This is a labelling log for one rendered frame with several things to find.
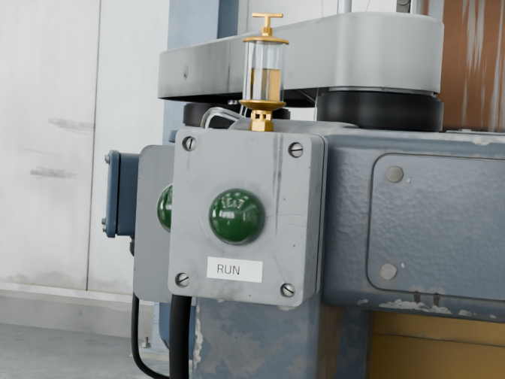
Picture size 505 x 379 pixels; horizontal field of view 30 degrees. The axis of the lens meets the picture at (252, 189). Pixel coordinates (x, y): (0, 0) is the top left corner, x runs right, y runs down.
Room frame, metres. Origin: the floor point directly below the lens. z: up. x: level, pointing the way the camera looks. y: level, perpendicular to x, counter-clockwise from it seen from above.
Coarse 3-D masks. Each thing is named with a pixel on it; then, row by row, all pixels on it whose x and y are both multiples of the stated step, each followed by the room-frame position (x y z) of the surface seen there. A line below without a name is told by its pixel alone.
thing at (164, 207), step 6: (168, 186) 0.52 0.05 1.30; (162, 192) 0.52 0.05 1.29; (168, 192) 0.52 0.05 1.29; (162, 198) 0.52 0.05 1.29; (168, 198) 0.51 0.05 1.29; (162, 204) 0.51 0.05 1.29; (168, 204) 0.51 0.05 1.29; (156, 210) 0.52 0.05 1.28; (162, 210) 0.51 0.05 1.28; (168, 210) 0.51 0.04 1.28; (162, 216) 0.51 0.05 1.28; (168, 216) 0.51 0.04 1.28; (162, 222) 0.52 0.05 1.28; (168, 222) 0.51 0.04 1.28; (168, 228) 0.52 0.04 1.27
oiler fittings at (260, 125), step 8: (256, 16) 0.58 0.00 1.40; (264, 16) 0.58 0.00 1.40; (272, 16) 0.58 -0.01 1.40; (280, 16) 0.57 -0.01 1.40; (264, 24) 0.58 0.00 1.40; (264, 32) 0.57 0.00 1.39; (248, 40) 0.57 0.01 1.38; (256, 40) 0.56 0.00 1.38; (264, 40) 0.56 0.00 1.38; (272, 40) 0.56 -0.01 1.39; (280, 40) 0.57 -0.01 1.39; (248, 104) 0.57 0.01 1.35; (256, 104) 0.56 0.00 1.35; (264, 104) 0.56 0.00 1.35; (272, 104) 0.57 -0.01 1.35; (280, 104) 0.57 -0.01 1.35; (256, 112) 0.57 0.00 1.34; (264, 112) 0.57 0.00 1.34; (256, 120) 0.57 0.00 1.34; (264, 120) 0.57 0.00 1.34; (256, 128) 0.57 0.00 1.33; (264, 128) 0.57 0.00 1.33; (272, 128) 0.57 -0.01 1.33
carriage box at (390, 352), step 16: (384, 336) 0.81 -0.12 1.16; (400, 336) 0.81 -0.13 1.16; (384, 352) 0.81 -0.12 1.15; (400, 352) 0.81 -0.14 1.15; (416, 352) 0.80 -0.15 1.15; (432, 352) 0.80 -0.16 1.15; (448, 352) 0.80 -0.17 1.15; (464, 352) 0.79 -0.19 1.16; (480, 352) 0.79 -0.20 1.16; (496, 352) 0.79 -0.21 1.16; (384, 368) 0.81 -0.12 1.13; (400, 368) 0.81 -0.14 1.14; (416, 368) 0.80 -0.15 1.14; (432, 368) 0.80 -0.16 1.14; (448, 368) 0.80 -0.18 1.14; (464, 368) 0.79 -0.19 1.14; (480, 368) 0.79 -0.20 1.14; (496, 368) 0.79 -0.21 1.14
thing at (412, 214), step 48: (336, 144) 0.53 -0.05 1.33; (384, 144) 0.53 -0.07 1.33; (432, 144) 0.52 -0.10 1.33; (480, 144) 0.52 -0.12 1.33; (336, 192) 0.53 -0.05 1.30; (384, 192) 0.52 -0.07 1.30; (432, 192) 0.52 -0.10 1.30; (480, 192) 0.51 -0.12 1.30; (336, 240) 0.53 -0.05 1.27; (384, 240) 0.52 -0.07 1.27; (432, 240) 0.52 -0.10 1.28; (480, 240) 0.51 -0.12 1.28; (336, 288) 0.53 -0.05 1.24; (384, 288) 0.52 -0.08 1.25; (432, 288) 0.52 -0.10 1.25; (480, 288) 0.51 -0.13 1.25; (240, 336) 0.54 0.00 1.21; (288, 336) 0.53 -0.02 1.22; (336, 336) 0.59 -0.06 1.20
